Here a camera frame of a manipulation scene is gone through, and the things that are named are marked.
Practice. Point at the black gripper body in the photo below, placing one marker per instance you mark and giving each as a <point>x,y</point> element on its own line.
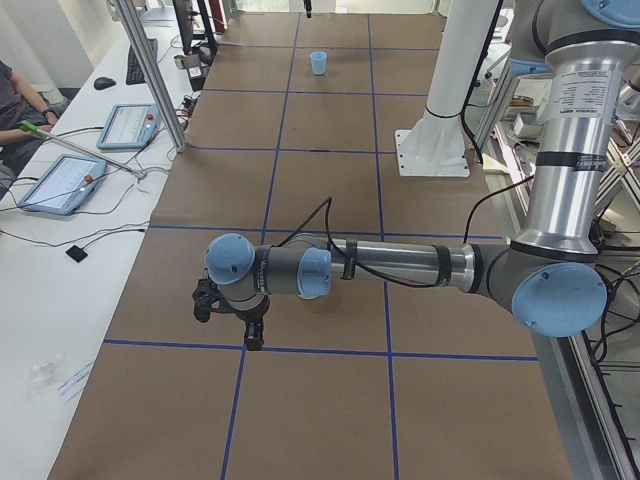
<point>248,315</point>

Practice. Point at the light blue plastic cup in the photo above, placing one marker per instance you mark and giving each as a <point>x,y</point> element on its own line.
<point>318,61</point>

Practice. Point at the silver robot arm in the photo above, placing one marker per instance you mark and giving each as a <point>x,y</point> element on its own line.
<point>545,276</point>

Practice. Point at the small black square pad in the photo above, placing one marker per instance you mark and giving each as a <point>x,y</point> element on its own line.
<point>76,253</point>

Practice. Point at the clear plastic bag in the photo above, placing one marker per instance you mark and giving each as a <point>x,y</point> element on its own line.
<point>45,375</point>

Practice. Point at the far teach pendant tablet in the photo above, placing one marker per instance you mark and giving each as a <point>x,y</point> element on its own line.
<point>129,127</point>

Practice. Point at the teach pendant tablet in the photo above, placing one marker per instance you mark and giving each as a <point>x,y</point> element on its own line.
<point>64,186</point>
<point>129,127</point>

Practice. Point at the near teach pendant tablet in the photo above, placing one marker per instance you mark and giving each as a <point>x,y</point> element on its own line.
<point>64,186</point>

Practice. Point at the black keyboard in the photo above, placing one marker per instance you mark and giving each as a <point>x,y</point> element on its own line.
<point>134,72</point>

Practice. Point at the black monitor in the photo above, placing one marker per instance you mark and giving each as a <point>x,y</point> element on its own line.
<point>196,32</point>

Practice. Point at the black computer mouse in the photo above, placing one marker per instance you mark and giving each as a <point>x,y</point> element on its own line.
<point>103,83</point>

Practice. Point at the seated person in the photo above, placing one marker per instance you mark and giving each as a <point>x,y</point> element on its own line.
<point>21,102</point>

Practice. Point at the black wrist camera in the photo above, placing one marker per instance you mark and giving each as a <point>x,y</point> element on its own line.
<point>204,296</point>

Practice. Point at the aluminium frame post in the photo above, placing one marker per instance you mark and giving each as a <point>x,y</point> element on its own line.
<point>135,31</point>

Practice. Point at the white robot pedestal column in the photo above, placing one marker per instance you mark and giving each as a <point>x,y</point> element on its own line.
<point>435,146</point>

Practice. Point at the green handled reacher tool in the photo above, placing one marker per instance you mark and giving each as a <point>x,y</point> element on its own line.
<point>28,127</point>

